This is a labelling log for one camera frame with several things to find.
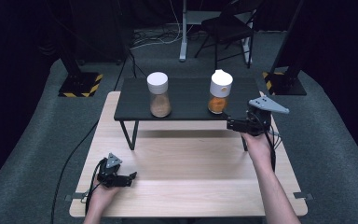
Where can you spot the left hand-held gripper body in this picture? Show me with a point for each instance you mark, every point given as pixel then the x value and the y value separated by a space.
pixel 108 174

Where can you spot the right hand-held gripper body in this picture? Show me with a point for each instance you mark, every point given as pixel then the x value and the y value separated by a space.
pixel 259 121

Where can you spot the jar with orange contents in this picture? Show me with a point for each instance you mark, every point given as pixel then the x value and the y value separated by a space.
pixel 219 93

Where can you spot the black raised shelf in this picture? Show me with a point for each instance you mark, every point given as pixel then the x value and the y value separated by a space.
pixel 189 96

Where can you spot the person's left hand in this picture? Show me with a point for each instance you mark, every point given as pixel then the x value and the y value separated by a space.
pixel 101 196

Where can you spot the person's right hand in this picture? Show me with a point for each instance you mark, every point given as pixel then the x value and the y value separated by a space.
pixel 259 146

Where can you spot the striped black stand base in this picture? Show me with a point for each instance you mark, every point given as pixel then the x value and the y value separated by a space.
pixel 80 85
pixel 287 85

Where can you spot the left jar with brown contents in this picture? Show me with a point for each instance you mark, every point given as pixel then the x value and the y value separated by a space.
pixel 159 96

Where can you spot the black chair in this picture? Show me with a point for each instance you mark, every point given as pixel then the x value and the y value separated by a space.
pixel 227 29

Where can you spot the grey metal table bracket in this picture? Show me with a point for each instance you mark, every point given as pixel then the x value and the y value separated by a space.
pixel 76 196
pixel 303 196

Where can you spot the black stand post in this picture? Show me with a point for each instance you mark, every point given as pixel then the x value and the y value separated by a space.
pixel 287 40
pixel 70 59

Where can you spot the white desk frame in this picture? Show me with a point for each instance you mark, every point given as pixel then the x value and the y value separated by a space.
pixel 183 37

